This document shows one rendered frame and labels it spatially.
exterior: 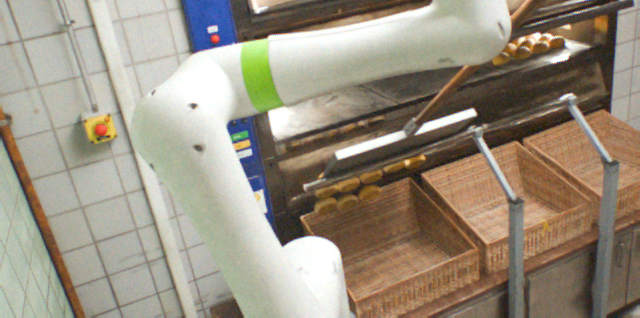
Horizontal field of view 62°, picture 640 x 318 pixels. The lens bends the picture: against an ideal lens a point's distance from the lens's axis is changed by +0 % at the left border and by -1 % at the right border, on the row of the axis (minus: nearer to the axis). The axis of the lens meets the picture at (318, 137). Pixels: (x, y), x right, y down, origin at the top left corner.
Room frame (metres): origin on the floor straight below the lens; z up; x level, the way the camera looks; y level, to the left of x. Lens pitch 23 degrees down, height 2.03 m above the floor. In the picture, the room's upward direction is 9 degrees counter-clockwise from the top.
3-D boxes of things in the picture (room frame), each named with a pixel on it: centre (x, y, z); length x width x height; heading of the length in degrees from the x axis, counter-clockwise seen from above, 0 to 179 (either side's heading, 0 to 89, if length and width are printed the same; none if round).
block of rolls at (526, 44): (2.91, -1.07, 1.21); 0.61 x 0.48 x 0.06; 20
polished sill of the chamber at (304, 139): (2.32, -0.66, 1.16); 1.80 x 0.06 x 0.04; 110
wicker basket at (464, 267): (1.85, -0.21, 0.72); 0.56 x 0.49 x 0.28; 111
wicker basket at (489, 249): (2.05, -0.77, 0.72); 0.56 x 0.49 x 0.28; 109
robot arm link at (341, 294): (0.84, 0.06, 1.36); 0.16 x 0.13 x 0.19; 170
